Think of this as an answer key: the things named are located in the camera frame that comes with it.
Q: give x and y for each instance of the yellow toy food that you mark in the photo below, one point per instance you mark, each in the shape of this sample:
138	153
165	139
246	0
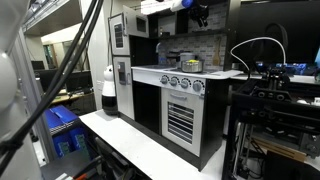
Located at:
191	61

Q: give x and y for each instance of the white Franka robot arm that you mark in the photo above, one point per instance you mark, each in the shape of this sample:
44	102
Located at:
156	6

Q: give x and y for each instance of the white fridge door with window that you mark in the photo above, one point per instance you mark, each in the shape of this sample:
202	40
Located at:
119	35

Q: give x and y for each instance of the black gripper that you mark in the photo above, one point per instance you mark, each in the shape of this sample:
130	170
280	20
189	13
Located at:
199	12

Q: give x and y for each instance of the white toy oven door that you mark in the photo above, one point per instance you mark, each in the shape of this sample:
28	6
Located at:
181	120

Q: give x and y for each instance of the blue storage box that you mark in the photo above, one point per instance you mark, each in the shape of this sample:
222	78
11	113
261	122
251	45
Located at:
60	116
71	141

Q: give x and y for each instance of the silver pot with black knob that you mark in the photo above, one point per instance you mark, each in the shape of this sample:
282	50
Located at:
188	56

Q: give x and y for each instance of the wooden office desk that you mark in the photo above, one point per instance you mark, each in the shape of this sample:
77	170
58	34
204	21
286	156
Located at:
66	98

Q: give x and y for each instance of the grey toy sink basin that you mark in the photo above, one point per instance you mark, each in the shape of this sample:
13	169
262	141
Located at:
151	66

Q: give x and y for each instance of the white fridge door with dispenser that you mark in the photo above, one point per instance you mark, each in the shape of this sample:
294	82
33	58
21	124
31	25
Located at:
128	100

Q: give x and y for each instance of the silver pan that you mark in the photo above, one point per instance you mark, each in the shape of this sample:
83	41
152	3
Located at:
192	67

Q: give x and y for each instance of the white black round-headed device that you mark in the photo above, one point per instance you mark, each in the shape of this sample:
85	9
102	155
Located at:
109	93

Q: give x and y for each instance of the wooden toy spatula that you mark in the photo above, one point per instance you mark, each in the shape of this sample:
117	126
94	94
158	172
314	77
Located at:
217	53

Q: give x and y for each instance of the grey stove knob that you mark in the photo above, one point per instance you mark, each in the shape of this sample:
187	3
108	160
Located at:
174	81
197	86
185	83
164	79

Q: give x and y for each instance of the grey toy faucet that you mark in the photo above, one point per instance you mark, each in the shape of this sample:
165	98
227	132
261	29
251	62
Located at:
161	55

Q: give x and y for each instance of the black computer monitor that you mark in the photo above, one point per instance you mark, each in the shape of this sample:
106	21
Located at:
80	81
46	78

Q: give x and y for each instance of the large black screen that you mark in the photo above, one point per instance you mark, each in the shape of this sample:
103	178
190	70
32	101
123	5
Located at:
300	30

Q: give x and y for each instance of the white black toy kitchen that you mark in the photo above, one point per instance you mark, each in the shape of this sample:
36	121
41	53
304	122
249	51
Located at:
213	110

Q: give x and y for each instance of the grey toy water dispenser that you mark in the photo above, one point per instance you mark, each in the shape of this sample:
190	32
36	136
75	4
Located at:
121	73

